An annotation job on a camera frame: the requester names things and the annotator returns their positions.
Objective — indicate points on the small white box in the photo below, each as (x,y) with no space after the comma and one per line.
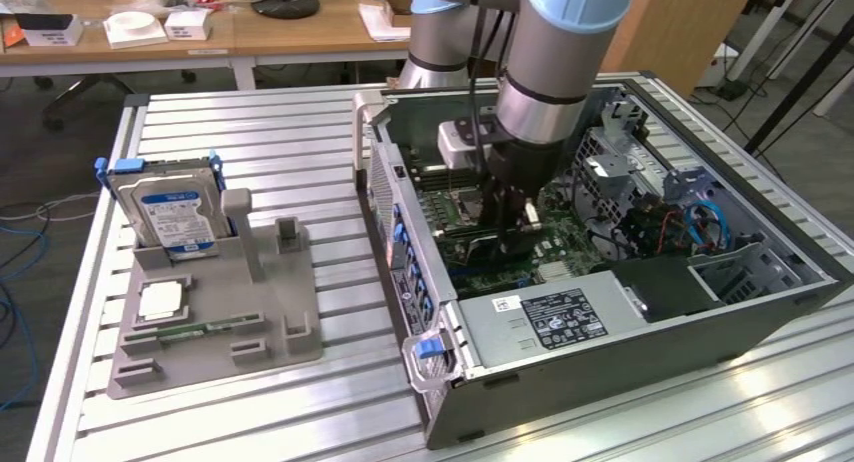
(186,29)

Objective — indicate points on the black RAM slot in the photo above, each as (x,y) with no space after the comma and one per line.
(460,235)
(427,184)
(427,176)
(427,180)
(460,232)
(427,188)

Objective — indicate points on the black plastic cover box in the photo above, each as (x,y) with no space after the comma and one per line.
(667,287)

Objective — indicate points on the brown cardboard box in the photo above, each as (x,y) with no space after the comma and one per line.
(399,4)

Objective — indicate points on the blue expansion slot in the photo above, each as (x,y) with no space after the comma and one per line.
(480,270)

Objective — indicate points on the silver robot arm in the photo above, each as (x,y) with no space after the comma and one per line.
(547,57)

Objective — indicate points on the grey parts rack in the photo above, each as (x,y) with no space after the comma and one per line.
(200,362)

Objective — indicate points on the tall metal disk bay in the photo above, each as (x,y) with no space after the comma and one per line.
(613,182)

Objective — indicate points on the CPU socket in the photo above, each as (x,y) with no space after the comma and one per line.
(467,207)

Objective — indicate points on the silver chipset heat sink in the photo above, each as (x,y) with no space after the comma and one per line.
(555,272)

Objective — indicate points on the white box with black lid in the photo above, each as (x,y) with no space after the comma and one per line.
(53,37)

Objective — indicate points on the black chair base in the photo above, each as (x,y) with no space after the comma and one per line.
(73,94)

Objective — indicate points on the white round holder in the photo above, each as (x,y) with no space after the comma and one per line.
(133,32)

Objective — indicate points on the black round lamp base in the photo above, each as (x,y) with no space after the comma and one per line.
(285,6)

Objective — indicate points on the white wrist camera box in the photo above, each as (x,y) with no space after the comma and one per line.
(456,147)

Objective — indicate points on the grey power supply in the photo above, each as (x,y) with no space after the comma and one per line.
(507,332)

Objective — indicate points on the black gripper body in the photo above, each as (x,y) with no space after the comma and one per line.
(523,167)

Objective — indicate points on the silver CPU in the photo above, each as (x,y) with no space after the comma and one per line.
(160,302)

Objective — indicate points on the black floor power adapter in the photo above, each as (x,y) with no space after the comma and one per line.
(732,89)

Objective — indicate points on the blue case latch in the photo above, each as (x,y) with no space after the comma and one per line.
(428,349)

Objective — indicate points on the orange packet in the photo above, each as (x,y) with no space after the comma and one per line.
(9,37)

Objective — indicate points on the white table frame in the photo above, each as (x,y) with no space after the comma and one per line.
(776,26)

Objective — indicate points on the wooden cabinet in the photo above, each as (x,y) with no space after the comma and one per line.
(693,32)

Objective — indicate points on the open dark PC case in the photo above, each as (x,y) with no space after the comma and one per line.
(600,382)

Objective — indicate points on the white paper stack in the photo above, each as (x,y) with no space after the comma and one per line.
(380,27)

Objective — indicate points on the black slanted pole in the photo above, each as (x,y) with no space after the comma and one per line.
(800,84)

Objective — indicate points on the green motherboard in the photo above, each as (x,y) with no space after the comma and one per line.
(567,232)

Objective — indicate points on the low metal disk bay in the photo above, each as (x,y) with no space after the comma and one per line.
(747,272)

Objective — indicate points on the wooden desk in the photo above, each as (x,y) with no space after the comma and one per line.
(80,57)

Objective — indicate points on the hard disk with blue caddy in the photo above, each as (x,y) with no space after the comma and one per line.
(166,222)

